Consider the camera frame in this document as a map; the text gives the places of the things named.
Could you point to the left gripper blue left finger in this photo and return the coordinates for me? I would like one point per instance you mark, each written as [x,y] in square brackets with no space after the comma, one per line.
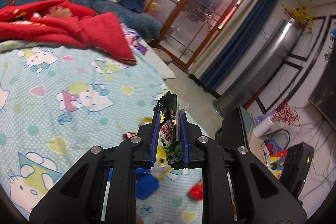
[154,133]

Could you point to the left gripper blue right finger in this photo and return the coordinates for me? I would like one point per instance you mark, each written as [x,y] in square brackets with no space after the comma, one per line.
[184,139]

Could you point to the black green snack packet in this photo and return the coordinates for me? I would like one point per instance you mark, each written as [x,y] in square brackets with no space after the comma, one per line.
[170,112]

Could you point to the red plastic wrapper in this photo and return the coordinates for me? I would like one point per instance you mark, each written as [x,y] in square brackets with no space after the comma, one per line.
[196,192]

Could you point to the blue wrapper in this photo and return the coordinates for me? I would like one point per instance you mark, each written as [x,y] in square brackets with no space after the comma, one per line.
[145,185]

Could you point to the blue curtain right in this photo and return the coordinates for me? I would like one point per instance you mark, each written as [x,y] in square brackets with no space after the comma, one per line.
[237,35]

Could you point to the white top coffee table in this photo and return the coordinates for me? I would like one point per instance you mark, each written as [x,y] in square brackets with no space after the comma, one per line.
[162,68]

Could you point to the purple cloth on table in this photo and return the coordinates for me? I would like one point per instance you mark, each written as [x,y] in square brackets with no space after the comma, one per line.
[133,39]

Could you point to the white vase red flowers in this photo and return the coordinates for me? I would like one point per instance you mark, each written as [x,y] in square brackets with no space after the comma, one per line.
[277,119]

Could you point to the Hello Kitty light blue quilt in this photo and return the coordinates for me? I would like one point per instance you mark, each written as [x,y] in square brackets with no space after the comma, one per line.
[57,103]

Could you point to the silver tower air conditioner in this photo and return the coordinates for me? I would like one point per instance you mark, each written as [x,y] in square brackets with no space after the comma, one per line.
[263,66]

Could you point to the red blanket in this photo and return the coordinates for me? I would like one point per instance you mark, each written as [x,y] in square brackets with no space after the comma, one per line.
[68,24]

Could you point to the yellow flowers on conditioner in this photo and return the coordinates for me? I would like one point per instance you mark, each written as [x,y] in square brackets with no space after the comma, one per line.
[301,16]

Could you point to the wall mounted black television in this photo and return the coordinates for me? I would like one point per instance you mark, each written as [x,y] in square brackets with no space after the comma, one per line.
[323,98]

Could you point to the wooden frame glass door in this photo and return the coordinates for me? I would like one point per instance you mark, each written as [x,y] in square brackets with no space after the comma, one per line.
[199,8]

